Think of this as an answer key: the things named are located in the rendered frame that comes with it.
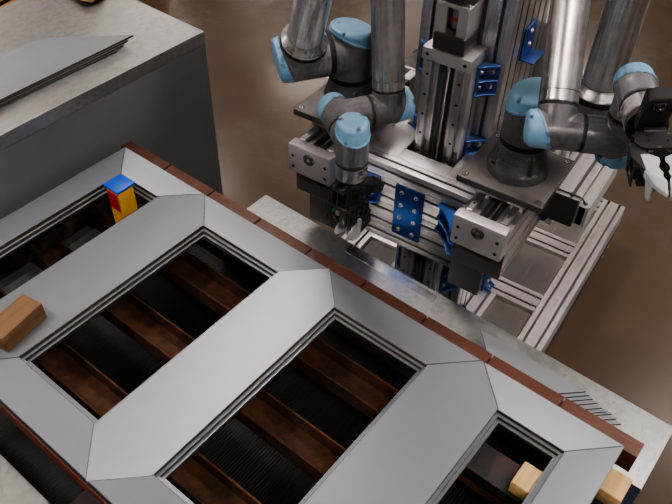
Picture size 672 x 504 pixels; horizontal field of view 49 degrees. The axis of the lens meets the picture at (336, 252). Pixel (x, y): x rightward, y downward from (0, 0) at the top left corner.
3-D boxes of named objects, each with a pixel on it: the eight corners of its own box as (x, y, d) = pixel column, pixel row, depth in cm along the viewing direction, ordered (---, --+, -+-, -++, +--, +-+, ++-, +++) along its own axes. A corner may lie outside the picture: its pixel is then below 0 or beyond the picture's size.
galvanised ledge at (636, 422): (637, 496, 163) (641, 489, 161) (220, 235, 219) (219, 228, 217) (670, 434, 174) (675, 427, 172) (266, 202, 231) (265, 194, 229)
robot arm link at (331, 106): (358, 112, 178) (374, 138, 170) (314, 120, 175) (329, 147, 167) (359, 84, 172) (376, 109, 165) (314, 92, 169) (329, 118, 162)
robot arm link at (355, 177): (348, 147, 170) (376, 161, 167) (348, 162, 173) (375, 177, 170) (328, 162, 166) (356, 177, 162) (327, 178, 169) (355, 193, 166)
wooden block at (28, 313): (8, 353, 163) (1, 339, 160) (-12, 342, 165) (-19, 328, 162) (47, 317, 171) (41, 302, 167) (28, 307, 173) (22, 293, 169)
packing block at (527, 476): (529, 505, 148) (533, 496, 145) (507, 490, 150) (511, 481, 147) (543, 484, 151) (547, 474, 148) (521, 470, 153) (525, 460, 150)
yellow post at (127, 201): (131, 246, 211) (118, 195, 197) (119, 239, 213) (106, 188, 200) (144, 237, 214) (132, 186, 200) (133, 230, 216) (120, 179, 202)
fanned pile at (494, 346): (599, 459, 166) (604, 450, 163) (452, 368, 183) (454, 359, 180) (621, 423, 173) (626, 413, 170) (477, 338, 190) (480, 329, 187)
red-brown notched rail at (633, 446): (628, 472, 154) (637, 457, 150) (124, 162, 225) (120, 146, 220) (635, 458, 156) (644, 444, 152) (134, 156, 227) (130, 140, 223)
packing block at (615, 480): (615, 511, 147) (621, 501, 144) (592, 496, 149) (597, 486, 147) (627, 489, 150) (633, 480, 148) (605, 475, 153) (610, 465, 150)
